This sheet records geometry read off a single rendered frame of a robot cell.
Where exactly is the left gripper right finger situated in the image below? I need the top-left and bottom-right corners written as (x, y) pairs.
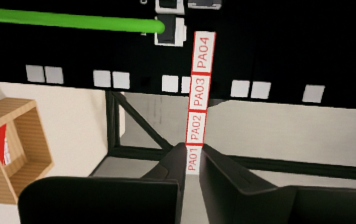
top-left (198, 143), bottom-right (356, 224)

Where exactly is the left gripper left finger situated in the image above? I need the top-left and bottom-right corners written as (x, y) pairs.
top-left (17, 142), bottom-right (188, 224)

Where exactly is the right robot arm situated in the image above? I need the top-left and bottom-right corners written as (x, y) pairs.
top-left (207, 99), bottom-right (229, 108)

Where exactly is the dark red flat bar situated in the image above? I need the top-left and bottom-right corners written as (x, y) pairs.
top-left (0, 124), bottom-right (6, 165)

